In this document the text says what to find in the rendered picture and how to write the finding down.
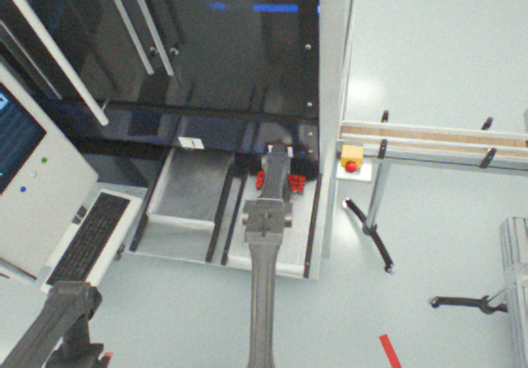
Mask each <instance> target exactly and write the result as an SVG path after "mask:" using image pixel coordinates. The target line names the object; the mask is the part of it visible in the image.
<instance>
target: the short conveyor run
mask: <svg viewBox="0 0 528 368"><path fill-rule="evenodd" d="M492 122H493V118H490V117H488V118H487V121H486V122H485V123H484V125H483V126H482V128H481V129H480V130H477V129H454V128H443V127H432V126H421V125H399V124H388V111H387V110H385V111H384V114H383V115H382V120H381V123H377V122H356V121H341V122H340V127H339V134H338V140H339V141H357V142H364V152H363V154H364V157H372V158H373V160H372V162H380V163H388V164H397V165H406V166H416V167H425V168H434V169H452V170H461V171H471V172H479V173H489V174H498V175H508V176H525V177H528V134H522V133H511V132H499V131H488V129H489V128H490V127H491V125H492Z"/></svg>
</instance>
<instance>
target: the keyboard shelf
mask: <svg viewBox="0 0 528 368"><path fill-rule="evenodd" d="M101 192H105V193H109V194H112V195H115V196H121V197H124V198H128V199H130V200H131V202H130V204H129V206H127V208H126V210H125V212H124V214H123V216H122V217H121V221H120V222H119V224H118V225H117V226H116V228H115V229H114V231H113V233H112V235H111V236H110V237H109V241H108V243H107V245H106V246H105V248H104V250H103V252H102V253H101V255H100V256H99V258H98V260H97V262H96V264H95V266H93V268H92V270H91V273H90V274H89V276H88V277H87V279H86V281H89V282H90V283H91V285H92V286H96V287H97V286H98V284H99V282H100V281H101V279H102V277H103V275H104V274H105V272H106V271H107V268H108V266H109V264H110V262H111V261H112V259H113V257H114V255H115V254H116V252H117V250H118V249H119V247H120V244H121V242H122V240H123V238H124V236H125V235H126V233H127V231H128V229H129V228H130V227H131V224H132V222H133V220H134V218H135V216H136V215H137V214H138V212H139V210H140V207H141V203H142V198H140V197H137V196H131V195H128V194H124V193H121V192H115V191H112V190H110V189H106V188H102V189H101ZM101 192H99V194H98V196H97V197H99V195H100V193H101ZM97 197H96V198H95V200H94V201H93V203H92V205H91V206H90V209H91V207H92V206H93V204H94V202H95V201H96V199H97ZM90 209H89V211H88V212H87V214H86V216H85V217H84V218H83V220H82V221H81V223H80V225H79V226H78V225H75V224H72V223H70V224H69V226H68V227H67V228H66V231H65V233H64V234H63V236H62V238H60V240H59V242H58V244H57V245H56V247H55V248H54V249H53V252H52V254H51V256H50V257H49V259H48V260H47V261H46V262H45V263H44V265H46V266H49V267H52V268H53V269H55V267H56V265H57V264H58V261H59V260H60V259H61V257H62V256H63V254H64V251H65V249H66V248H67V247H68V245H69V243H70V242H71V240H72V238H73V237H74V236H75V234H76V232H77V230H78V228H79V227H80V226H81V224H82V223H83V221H84V219H85V218H86V217H87V215H88V214H89V212H90ZM53 269H52V270H51V273H52V271H53ZM51 273H50V274H49V276H48V277H47V278H46V280H45V281H44V282H43V284H42V286H41V291H42V292H46V293H48V291H49V289H50V288H51V287H52V286H50V285H47V284H45V282H46V281H47V280H48V278H49V277H50V275H51Z"/></svg>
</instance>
